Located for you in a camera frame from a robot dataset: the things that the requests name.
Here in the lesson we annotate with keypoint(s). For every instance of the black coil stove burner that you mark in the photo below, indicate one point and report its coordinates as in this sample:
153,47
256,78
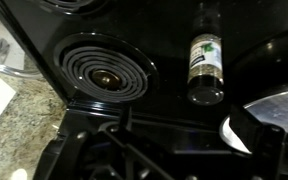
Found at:
80,66
67,5

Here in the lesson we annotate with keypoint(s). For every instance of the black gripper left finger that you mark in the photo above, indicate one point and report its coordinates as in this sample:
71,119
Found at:
125,118

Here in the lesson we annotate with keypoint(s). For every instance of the clear round bowl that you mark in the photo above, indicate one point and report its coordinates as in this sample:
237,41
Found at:
0,46

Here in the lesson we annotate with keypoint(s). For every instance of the glass herb spice bottle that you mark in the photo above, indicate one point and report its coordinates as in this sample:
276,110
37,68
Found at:
205,56

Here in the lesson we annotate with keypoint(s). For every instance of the black electric stove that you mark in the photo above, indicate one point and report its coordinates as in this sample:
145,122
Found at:
164,40

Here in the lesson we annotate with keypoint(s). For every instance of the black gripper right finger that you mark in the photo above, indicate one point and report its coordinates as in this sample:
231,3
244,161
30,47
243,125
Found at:
247,128

